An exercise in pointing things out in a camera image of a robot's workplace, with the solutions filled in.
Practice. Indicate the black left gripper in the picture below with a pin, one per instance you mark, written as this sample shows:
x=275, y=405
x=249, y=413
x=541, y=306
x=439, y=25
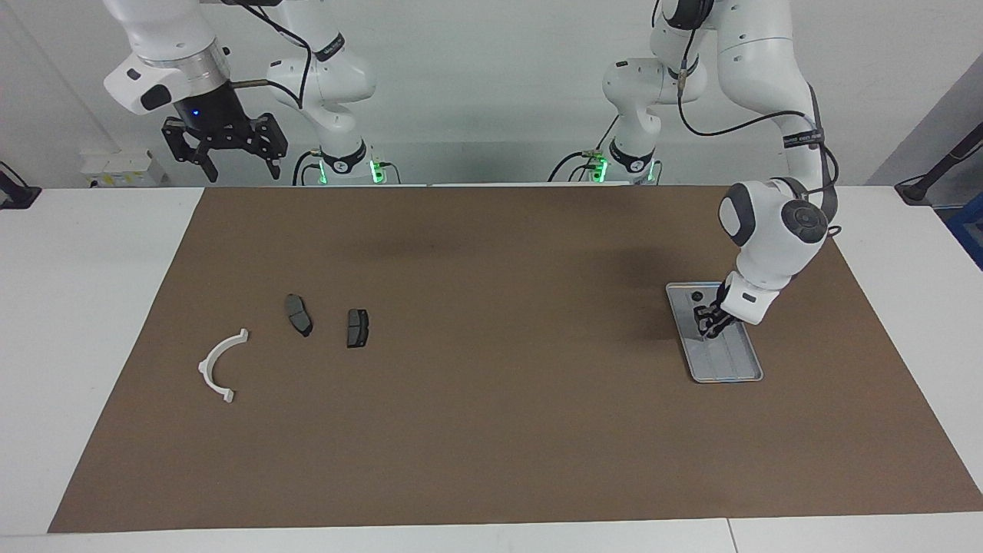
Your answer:
x=723, y=307

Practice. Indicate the brown table mat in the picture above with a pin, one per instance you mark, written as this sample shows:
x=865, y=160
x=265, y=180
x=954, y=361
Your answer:
x=491, y=430

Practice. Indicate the black clamp mount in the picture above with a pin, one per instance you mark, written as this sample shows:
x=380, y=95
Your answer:
x=17, y=196

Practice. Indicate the dark grey curved brake pad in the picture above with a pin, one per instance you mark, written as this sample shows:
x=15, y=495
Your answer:
x=299, y=315

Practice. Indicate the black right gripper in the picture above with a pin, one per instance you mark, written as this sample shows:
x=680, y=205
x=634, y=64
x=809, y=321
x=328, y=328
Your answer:
x=213, y=115

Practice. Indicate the blue crate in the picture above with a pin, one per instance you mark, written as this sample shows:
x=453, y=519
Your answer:
x=969, y=234

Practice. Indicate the white box with yellow labels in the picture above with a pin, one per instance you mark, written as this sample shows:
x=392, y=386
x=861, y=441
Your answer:
x=123, y=169

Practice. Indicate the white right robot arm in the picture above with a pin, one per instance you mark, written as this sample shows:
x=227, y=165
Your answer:
x=330, y=77

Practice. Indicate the dark grey rectangular brake pad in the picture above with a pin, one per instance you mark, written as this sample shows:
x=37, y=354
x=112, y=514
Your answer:
x=357, y=328

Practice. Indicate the silver metal tray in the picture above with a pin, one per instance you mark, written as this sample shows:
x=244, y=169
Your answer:
x=733, y=365

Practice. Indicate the black stand with pole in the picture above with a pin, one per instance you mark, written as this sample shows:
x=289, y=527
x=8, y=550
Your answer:
x=921, y=188

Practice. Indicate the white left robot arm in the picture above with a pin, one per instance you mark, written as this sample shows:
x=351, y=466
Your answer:
x=768, y=61

